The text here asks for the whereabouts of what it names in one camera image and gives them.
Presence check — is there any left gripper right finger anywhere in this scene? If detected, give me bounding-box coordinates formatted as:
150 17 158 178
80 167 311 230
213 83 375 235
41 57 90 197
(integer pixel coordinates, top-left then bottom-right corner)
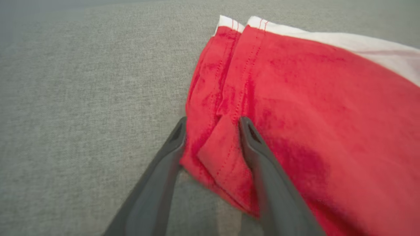
239 116 325 236

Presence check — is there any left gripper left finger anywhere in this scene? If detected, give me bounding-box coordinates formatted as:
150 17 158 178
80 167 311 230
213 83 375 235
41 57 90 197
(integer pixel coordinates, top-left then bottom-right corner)
102 116 187 236

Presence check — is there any red shirt with white trim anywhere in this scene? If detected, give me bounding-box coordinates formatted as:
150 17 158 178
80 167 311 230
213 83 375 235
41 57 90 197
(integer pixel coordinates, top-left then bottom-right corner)
180 15 420 236

